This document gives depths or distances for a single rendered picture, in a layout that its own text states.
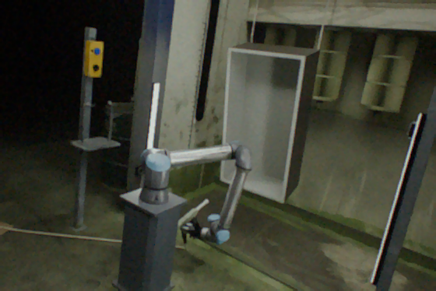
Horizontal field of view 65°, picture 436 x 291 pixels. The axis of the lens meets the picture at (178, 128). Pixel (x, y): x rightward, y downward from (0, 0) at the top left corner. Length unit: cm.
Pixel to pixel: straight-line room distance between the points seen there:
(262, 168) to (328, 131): 102
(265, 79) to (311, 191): 135
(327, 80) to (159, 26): 181
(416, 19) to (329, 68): 79
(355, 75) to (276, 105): 124
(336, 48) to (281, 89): 94
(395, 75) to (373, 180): 100
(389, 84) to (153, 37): 214
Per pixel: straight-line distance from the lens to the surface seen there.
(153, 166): 205
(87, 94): 271
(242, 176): 231
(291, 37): 399
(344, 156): 390
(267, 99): 308
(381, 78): 361
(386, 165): 387
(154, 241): 214
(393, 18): 362
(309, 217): 377
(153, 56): 286
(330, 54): 374
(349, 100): 407
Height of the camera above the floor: 156
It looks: 13 degrees down
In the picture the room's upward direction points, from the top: 7 degrees clockwise
